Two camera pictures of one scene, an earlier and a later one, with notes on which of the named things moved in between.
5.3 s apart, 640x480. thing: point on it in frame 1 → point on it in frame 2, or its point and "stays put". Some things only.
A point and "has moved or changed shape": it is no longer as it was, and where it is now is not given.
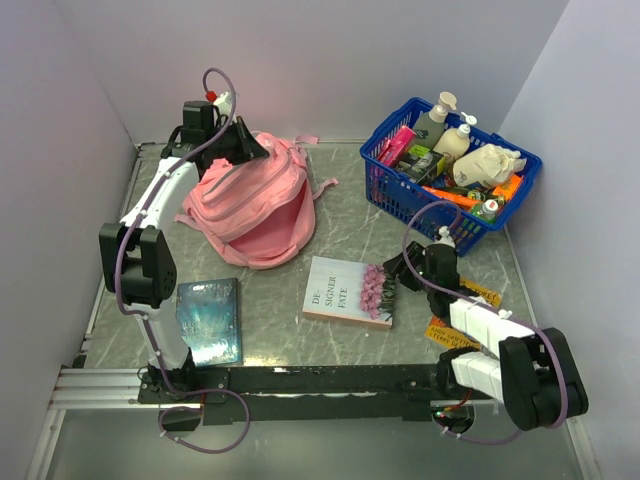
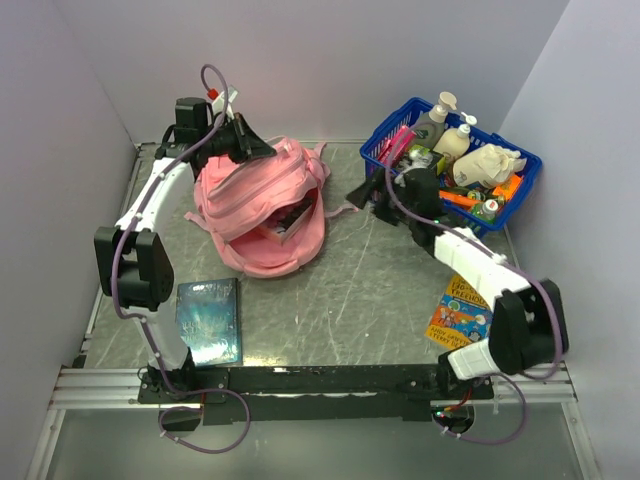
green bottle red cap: x=485 y=211 stays put
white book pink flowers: x=352 y=291 → x=285 y=219
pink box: x=396 y=145 stays put
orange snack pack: x=508 y=188 stays put
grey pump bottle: x=429 y=127 stays put
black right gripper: x=396 y=266 → x=363 y=193
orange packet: x=458 y=199 stays put
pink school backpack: x=259 y=213 has moved or changed shape
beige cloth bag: x=487 y=165 stays put
